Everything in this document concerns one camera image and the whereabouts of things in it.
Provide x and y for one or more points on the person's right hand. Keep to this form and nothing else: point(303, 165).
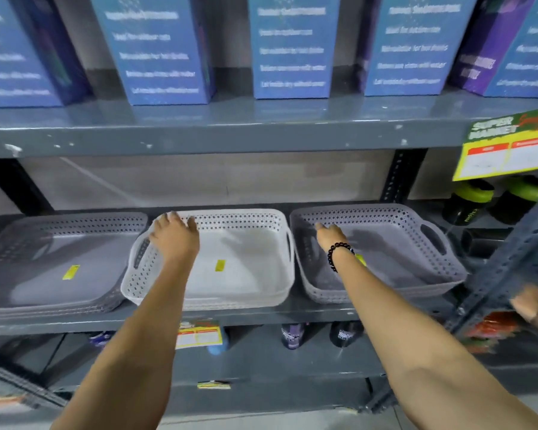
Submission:
point(336, 239)

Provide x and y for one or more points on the red orange packet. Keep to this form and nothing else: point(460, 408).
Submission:
point(491, 331)

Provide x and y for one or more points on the person's left thumb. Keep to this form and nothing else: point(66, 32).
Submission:
point(191, 224)

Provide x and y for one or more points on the black bottle with green lid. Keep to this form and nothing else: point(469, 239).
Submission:
point(468, 201)
point(520, 199)

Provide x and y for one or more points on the light blue bottle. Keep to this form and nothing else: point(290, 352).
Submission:
point(217, 344)

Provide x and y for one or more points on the grey metal shelving rack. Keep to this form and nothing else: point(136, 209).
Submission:
point(206, 138)

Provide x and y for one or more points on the person's left forearm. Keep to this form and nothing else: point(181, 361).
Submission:
point(134, 344)

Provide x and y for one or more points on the person's right fingers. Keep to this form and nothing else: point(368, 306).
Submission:
point(329, 228)

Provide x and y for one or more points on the small yellow price tag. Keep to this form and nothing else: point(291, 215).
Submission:
point(198, 334)

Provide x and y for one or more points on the grey perforated metal rack post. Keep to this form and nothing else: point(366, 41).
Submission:
point(511, 268)

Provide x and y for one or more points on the black bottle with white label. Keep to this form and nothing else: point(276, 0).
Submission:
point(344, 334)

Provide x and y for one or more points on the blue and purple printed box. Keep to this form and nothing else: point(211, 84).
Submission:
point(520, 58)

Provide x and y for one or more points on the person's right forearm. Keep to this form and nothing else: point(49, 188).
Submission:
point(412, 353)

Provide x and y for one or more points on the purple bottle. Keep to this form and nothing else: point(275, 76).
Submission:
point(294, 335)

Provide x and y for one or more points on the thin yellow shelf label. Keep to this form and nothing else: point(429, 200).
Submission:
point(213, 385)

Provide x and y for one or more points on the grey perforated plastic basket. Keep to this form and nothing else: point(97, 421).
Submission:
point(385, 246)

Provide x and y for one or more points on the blue white bottle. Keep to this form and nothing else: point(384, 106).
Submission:
point(99, 339)

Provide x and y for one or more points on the large yellow green price sign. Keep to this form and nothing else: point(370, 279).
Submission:
point(502, 152)

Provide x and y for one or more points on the white perforated plastic basket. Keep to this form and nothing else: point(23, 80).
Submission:
point(246, 264)

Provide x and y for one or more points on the person's left hand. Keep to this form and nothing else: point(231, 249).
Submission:
point(175, 239)

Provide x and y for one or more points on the yellow sticker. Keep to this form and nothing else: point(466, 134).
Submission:
point(220, 265)
point(71, 272)
point(361, 259)

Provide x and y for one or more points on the stack of grey perforated baskets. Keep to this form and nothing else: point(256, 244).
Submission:
point(49, 264)

